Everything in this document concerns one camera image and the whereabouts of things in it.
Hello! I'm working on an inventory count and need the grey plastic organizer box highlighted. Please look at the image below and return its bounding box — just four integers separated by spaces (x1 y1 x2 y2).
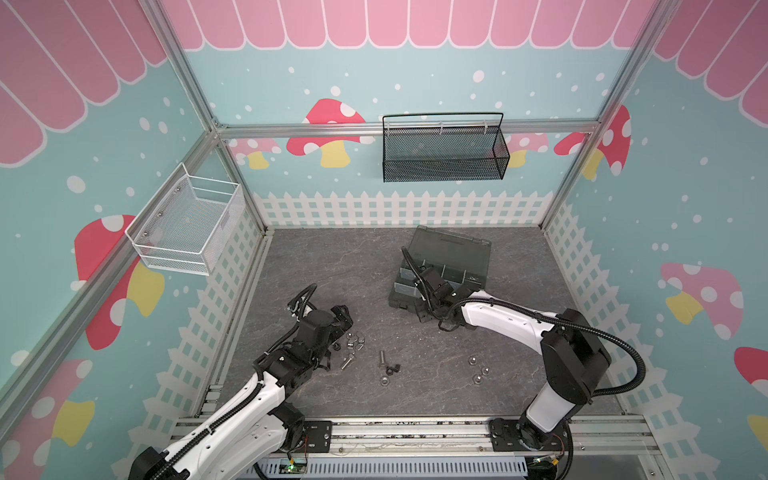
388 226 492 321

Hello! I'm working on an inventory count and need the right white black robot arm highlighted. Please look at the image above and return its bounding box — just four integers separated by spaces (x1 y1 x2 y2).
401 247 647 451

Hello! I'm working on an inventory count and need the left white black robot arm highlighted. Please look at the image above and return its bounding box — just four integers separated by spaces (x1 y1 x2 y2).
128 284 354 479

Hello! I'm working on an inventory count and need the silver wing nut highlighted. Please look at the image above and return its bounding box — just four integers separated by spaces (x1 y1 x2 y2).
346 332 365 351

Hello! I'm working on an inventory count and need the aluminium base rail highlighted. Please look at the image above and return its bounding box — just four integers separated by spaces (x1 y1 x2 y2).
167 415 661 460

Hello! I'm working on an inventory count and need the black mesh wall basket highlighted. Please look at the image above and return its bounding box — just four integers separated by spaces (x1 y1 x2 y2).
381 112 511 183

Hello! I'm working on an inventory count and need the silver bolt left middle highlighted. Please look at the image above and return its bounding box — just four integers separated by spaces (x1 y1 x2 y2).
341 354 355 370

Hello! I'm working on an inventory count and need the white wire wall basket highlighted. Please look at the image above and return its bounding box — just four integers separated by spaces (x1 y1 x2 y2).
125 164 245 276

